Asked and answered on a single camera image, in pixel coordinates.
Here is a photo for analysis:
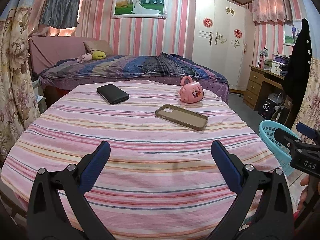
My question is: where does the tan phone case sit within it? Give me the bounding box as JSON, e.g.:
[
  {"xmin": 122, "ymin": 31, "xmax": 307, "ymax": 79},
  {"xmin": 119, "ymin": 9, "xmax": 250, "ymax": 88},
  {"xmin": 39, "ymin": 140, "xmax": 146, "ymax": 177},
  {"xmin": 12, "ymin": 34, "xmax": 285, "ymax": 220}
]
[{"xmin": 155, "ymin": 104, "xmax": 208, "ymax": 131}]

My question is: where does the person right hand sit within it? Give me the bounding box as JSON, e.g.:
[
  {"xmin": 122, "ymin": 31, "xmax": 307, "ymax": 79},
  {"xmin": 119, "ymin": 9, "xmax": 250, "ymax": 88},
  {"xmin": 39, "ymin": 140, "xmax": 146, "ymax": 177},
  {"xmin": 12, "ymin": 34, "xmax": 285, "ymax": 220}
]
[{"xmin": 297, "ymin": 175, "xmax": 310, "ymax": 210}]

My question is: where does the light blue plastic basket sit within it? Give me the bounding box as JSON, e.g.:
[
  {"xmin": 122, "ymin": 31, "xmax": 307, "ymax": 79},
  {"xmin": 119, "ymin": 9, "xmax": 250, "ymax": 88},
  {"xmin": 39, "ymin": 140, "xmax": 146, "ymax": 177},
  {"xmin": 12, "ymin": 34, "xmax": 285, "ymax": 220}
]
[{"xmin": 259, "ymin": 120, "xmax": 298, "ymax": 177}]

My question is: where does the black hanging coat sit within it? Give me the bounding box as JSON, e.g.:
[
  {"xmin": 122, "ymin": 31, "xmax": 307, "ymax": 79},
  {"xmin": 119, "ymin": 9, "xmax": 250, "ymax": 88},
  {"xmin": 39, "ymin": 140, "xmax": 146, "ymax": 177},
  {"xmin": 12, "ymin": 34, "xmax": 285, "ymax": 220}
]
[{"xmin": 282, "ymin": 18, "xmax": 312, "ymax": 128}]

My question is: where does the wooden desk with drawers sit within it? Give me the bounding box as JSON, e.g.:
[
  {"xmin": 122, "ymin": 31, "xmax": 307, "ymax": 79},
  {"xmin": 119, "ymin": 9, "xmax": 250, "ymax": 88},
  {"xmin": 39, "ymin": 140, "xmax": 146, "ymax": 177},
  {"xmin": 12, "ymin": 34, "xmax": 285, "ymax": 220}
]
[{"xmin": 244, "ymin": 66, "xmax": 291, "ymax": 126}]

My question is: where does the floral beige curtain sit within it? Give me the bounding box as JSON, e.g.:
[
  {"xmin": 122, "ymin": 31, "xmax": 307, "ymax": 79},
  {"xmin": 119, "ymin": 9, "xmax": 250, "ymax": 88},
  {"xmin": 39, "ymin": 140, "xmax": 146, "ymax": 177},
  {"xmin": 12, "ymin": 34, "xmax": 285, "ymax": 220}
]
[{"xmin": 1, "ymin": 7, "xmax": 40, "ymax": 162}]

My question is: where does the small framed couple photo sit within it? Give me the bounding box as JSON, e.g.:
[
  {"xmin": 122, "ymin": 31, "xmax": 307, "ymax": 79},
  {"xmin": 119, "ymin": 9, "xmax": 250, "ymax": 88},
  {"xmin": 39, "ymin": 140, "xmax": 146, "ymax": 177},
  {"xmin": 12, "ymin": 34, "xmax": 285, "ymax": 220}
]
[{"xmin": 284, "ymin": 20, "xmax": 302, "ymax": 46}]

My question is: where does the pink striped bed sheet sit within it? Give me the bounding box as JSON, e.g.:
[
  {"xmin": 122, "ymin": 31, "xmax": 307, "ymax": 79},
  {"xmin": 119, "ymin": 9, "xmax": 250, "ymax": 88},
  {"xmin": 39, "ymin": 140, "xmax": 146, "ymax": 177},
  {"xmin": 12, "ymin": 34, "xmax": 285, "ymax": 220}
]
[{"xmin": 1, "ymin": 81, "xmax": 279, "ymax": 239}]

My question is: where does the pink piggy bank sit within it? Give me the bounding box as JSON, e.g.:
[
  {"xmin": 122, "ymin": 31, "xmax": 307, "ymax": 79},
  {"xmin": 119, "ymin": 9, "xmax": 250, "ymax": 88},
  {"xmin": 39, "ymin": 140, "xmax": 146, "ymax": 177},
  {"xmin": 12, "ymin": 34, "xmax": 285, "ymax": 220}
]
[{"xmin": 178, "ymin": 76, "xmax": 204, "ymax": 103}]

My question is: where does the white wardrobe with decals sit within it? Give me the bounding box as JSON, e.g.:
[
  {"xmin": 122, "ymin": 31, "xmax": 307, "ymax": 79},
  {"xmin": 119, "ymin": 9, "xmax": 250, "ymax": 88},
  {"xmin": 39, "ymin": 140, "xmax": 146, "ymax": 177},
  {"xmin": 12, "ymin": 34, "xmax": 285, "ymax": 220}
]
[{"xmin": 185, "ymin": 0, "xmax": 255, "ymax": 91}]

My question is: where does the black rectangular case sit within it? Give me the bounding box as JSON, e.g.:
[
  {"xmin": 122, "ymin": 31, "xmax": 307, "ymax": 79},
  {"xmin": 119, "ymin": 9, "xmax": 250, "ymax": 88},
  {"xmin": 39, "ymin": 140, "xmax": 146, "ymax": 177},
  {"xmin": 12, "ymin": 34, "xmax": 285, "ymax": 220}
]
[{"xmin": 97, "ymin": 84, "xmax": 130, "ymax": 105}]

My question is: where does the pink window valance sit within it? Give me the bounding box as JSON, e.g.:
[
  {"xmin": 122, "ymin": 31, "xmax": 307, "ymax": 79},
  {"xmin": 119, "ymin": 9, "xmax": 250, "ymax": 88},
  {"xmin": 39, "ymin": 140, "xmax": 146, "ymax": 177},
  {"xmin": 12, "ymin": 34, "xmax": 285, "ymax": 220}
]
[{"xmin": 252, "ymin": 0, "xmax": 293, "ymax": 23}]

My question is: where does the purple plaid quilt bed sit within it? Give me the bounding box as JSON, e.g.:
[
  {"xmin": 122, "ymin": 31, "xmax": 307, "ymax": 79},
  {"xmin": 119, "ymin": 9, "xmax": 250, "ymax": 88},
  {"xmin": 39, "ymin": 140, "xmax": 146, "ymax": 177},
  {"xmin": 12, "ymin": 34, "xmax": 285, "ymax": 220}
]
[{"xmin": 39, "ymin": 53, "xmax": 229, "ymax": 103}]

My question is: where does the pink headboard cover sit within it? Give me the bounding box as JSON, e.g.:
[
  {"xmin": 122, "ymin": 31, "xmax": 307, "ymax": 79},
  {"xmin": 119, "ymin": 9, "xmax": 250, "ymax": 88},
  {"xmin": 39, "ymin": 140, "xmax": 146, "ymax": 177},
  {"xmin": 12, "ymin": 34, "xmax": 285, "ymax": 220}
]
[{"xmin": 28, "ymin": 36, "xmax": 94, "ymax": 74}]

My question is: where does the pink plush toy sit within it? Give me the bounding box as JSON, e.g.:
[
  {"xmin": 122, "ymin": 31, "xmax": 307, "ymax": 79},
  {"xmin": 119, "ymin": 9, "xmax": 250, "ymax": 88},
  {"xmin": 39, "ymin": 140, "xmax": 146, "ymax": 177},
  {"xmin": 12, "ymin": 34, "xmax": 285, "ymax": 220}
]
[{"xmin": 76, "ymin": 53, "xmax": 92, "ymax": 63}]

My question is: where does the yellow plush toy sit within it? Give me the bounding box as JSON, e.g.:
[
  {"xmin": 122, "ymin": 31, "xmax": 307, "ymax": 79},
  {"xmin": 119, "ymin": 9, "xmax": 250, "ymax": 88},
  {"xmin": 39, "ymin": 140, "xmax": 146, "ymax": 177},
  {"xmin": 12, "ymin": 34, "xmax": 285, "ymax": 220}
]
[{"xmin": 91, "ymin": 50, "xmax": 106, "ymax": 60}]

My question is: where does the tan pillow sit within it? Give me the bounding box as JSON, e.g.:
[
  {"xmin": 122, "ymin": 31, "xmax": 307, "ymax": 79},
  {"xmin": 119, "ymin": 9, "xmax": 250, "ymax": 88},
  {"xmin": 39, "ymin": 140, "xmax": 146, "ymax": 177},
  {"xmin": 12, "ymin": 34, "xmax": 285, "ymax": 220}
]
[{"xmin": 84, "ymin": 40, "xmax": 113, "ymax": 56}]

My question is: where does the grey hanging curtain cloth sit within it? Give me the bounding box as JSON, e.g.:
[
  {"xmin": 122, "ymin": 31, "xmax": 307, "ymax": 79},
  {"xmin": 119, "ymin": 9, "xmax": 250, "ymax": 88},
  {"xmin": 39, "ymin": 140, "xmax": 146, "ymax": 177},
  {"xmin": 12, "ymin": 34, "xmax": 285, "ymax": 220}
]
[{"xmin": 40, "ymin": 0, "xmax": 80, "ymax": 29}]

